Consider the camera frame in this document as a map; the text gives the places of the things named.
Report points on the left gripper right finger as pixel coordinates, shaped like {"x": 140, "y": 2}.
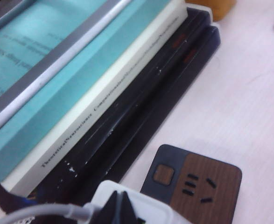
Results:
{"x": 127, "y": 212}

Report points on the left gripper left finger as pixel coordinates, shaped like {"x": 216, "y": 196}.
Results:
{"x": 113, "y": 212}

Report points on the white charger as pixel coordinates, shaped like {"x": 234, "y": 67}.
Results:
{"x": 150, "y": 210}

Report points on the black power strip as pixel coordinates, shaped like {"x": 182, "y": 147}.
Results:
{"x": 227, "y": 175}

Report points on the black stacked books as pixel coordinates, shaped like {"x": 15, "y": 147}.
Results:
{"x": 132, "y": 95}

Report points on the white book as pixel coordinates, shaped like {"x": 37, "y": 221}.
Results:
{"x": 118, "y": 74}

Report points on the teal book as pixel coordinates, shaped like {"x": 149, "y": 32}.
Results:
{"x": 92, "y": 70}

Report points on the yellow rectangular tin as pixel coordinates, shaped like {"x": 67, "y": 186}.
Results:
{"x": 216, "y": 9}

